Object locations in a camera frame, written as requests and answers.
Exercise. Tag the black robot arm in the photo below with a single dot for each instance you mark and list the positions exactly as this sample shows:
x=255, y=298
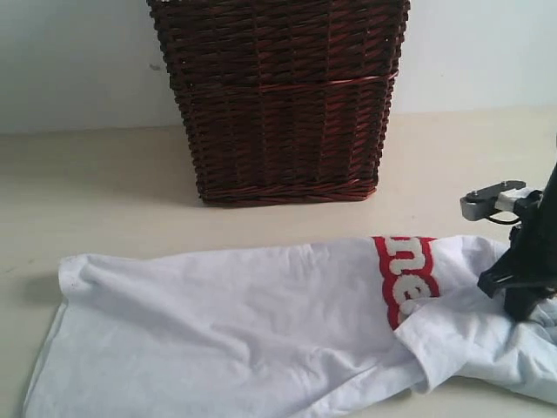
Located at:
x=537, y=206

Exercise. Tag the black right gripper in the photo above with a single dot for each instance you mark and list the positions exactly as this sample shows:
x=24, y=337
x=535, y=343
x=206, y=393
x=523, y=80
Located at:
x=534, y=243

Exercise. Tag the dark brown wicker basket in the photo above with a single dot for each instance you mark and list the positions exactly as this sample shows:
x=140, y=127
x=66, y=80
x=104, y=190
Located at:
x=283, y=101

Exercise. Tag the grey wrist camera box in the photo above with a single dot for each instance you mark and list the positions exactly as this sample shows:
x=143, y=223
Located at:
x=480, y=204

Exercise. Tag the white t-shirt red lettering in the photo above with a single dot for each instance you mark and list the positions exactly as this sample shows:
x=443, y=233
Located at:
x=316, y=330

